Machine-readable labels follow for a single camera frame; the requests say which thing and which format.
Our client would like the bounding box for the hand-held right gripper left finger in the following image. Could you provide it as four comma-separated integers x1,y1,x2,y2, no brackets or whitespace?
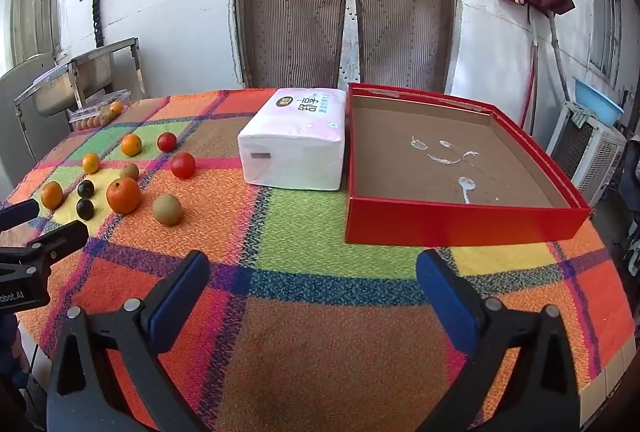
46,250,211,432

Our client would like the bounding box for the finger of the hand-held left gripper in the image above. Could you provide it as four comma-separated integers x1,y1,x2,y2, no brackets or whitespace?
0,200,40,231
0,220,89,279

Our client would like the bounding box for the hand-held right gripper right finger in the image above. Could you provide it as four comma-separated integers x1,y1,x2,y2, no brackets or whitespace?
416,249,582,432

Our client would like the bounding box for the red cardboard box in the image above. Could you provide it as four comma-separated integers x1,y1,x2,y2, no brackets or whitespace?
344,82,592,249

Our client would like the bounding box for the large orange mandarin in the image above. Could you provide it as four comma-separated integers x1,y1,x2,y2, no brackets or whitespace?
106,177,142,215

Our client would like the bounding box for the large red tomato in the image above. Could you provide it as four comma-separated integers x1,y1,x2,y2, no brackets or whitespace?
171,152,196,179

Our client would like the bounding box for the row of small brown fruits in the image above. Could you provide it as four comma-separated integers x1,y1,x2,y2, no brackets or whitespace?
74,111,113,131

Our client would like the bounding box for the grey washing machine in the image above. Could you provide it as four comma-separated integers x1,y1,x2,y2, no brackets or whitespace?
0,53,71,203

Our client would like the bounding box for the colourful plaid blanket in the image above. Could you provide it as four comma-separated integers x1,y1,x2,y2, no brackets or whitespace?
0,88,636,432

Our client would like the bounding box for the clear plastic fruit container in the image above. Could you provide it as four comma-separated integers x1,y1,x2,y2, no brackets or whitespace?
67,89,132,133

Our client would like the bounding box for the metal sink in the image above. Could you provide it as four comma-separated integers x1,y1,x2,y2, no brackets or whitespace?
13,36,147,133

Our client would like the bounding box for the white tissue pack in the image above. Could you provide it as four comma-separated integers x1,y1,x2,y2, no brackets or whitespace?
237,86,348,191

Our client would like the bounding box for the white air conditioner unit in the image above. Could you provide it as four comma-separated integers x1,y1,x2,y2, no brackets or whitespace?
545,100,628,207

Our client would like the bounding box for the checked cloth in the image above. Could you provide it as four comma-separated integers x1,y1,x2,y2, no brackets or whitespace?
571,104,596,129

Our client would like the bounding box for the blue plastic basin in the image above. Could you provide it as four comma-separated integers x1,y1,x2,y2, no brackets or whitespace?
572,76,626,125

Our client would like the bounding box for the wooden branch stick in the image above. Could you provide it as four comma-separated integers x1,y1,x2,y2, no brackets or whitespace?
517,0,573,105

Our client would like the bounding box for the ribbed metal door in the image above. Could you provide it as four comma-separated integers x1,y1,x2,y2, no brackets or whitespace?
231,0,462,93

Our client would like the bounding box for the white framed window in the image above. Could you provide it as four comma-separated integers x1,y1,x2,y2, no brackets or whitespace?
585,0,623,87

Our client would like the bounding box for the black corrugated hose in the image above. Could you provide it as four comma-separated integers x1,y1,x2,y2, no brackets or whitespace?
90,0,106,48

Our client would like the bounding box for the red handled broom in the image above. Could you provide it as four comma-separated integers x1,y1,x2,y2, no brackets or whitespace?
520,19,541,130

